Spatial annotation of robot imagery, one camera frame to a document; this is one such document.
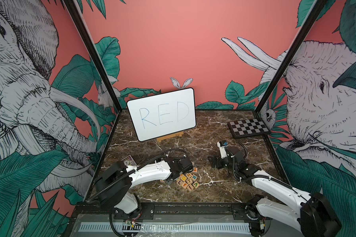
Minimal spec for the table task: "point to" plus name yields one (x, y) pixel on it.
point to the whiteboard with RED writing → (163, 114)
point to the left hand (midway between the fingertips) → (177, 172)
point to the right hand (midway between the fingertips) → (212, 153)
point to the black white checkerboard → (248, 127)
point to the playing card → (129, 161)
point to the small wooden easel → (170, 136)
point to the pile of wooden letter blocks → (188, 180)
